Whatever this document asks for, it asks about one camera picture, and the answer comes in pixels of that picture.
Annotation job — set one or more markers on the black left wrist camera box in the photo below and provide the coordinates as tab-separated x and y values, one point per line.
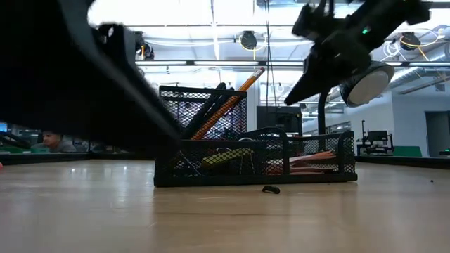
117	49

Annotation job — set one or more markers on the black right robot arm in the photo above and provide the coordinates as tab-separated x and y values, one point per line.
386	17

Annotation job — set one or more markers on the pink paper pad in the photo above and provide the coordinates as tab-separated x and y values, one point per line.
309	158

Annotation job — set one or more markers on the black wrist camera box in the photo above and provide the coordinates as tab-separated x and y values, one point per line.
320	21
117	49

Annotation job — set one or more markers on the green board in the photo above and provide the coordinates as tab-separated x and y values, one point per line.
408	152

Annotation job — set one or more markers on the small black plastic piece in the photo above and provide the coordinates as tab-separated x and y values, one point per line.
270	189

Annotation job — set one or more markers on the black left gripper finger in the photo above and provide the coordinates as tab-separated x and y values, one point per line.
70	88

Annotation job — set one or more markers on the green plastic bin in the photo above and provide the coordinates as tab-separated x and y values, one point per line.
35	150

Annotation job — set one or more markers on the background robot station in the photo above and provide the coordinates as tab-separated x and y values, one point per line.
377	136

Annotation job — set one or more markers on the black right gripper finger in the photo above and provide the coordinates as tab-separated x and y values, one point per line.
313	81

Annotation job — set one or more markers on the black mesh desk organizer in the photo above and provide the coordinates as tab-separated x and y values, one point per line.
302	179

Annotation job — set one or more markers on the seated person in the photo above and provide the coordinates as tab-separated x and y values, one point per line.
52	140

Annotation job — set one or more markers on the black background monitor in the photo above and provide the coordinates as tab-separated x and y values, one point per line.
279	117

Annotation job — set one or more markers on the small blue lit monitor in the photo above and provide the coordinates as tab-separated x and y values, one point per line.
3	127

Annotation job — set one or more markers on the orange pencil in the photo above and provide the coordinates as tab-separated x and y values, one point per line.
242	90

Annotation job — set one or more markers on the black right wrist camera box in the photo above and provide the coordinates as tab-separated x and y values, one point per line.
320	21

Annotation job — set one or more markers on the yellow-green June Gold eraser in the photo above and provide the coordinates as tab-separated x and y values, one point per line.
225	156

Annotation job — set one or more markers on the black table frame rail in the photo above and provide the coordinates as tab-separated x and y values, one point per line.
404	162

